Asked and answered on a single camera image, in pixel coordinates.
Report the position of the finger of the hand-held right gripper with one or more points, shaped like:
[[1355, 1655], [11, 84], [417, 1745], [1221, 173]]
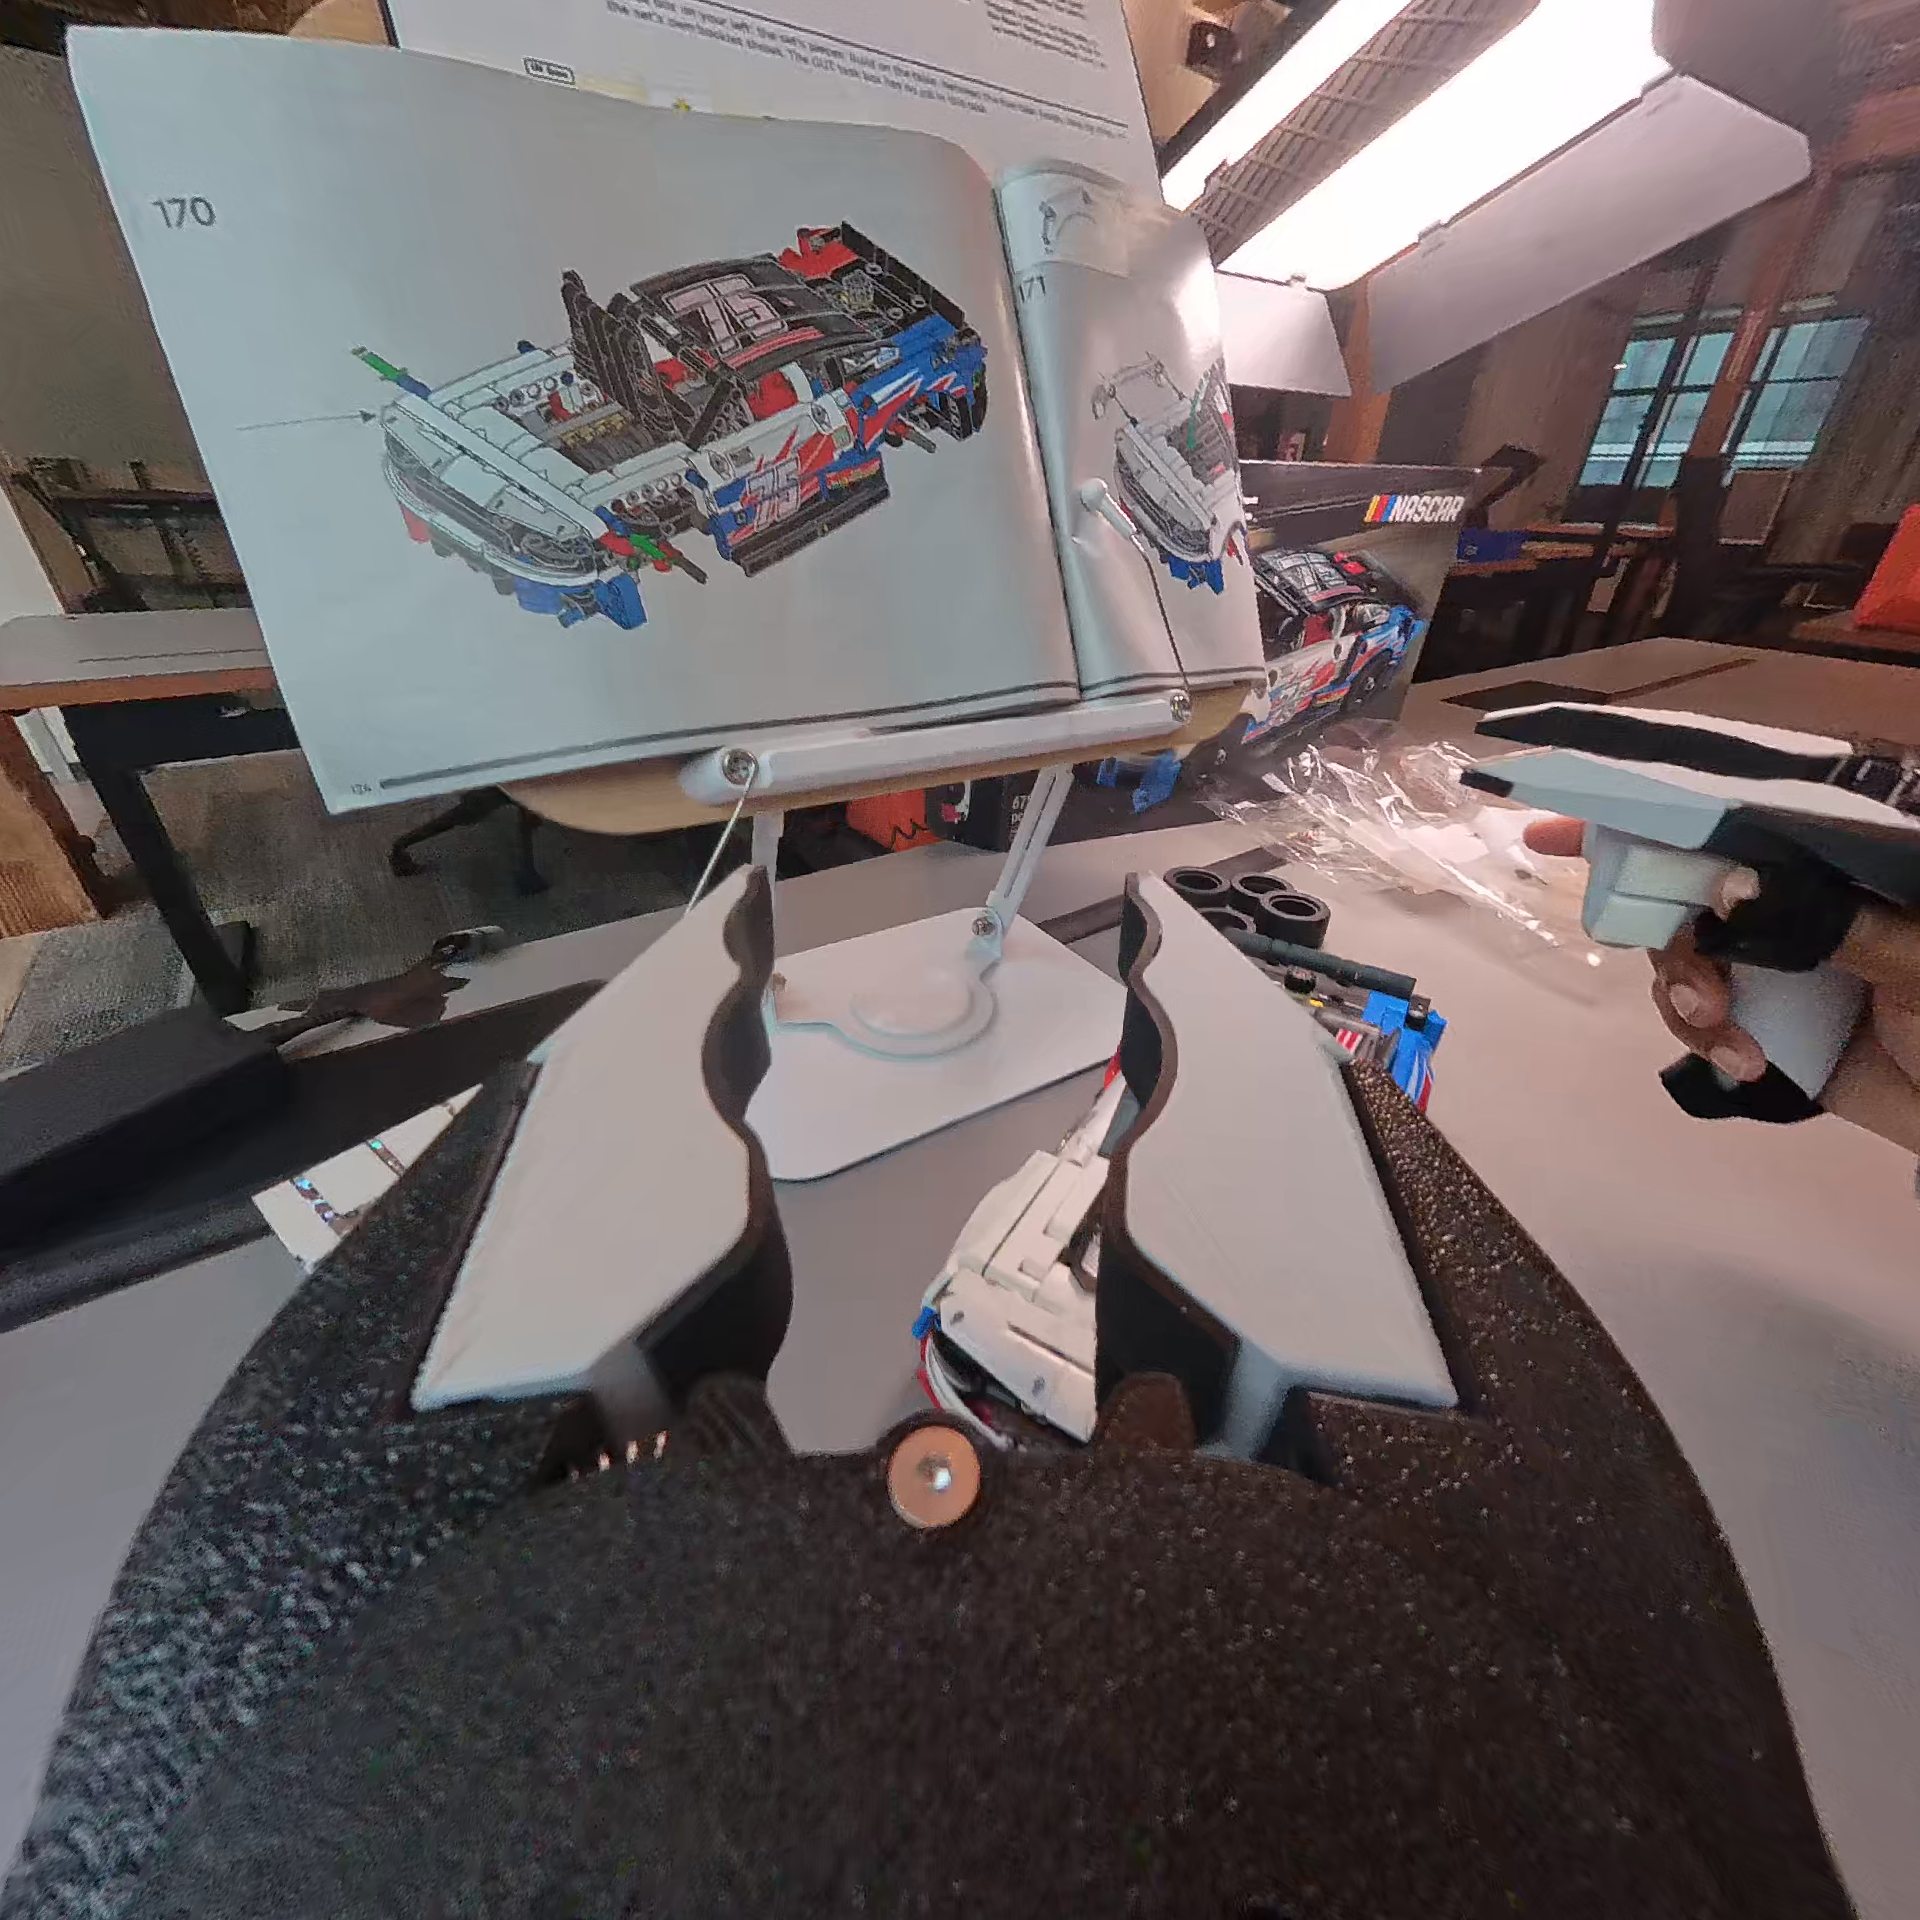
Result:
[[1621, 791], [1694, 753]]

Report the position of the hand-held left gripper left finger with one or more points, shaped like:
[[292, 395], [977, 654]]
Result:
[[600, 1200]]

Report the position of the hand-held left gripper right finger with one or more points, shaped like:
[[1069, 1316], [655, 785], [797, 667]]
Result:
[[1275, 1200]]

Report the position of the brick-built toy race car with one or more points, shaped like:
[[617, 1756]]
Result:
[[1020, 1275]]

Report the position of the white book stand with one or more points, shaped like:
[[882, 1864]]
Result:
[[901, 1094]]

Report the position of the toy car instruction booklet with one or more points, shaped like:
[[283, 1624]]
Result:
[[600, 225]]

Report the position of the grey desk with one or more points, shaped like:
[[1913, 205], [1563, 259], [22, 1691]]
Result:
[[1650, 1291]]

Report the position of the person's right hand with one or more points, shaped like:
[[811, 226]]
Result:
[[1890, 1035]]

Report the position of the clear plastic bags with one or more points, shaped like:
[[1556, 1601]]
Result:
[[1424, 841]]

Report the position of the holographic sticker sheet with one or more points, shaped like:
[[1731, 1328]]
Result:
[[339, 1200]]

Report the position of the orange cushion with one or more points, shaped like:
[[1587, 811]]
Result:
[[1892, 578]]

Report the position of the black toy tyre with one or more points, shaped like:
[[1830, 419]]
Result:
[[1292, 915], [1227, 918], [1262, 878], [1196, 884]]

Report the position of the paned window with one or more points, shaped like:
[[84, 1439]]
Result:
[[1724, 398]]

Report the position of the toy race car set box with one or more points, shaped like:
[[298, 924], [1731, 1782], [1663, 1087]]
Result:
[[1351, 525]]

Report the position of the black office chair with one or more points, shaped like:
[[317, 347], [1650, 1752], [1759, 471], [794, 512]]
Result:
[[472, 841]]

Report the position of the long ceiling light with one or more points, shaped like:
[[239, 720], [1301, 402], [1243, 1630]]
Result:
[[1440, 134]]

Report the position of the brown wooden table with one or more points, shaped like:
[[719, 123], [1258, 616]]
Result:
[[135, 660]]

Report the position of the printed paper sheet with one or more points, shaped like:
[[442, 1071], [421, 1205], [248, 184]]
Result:
[[840, 68]]

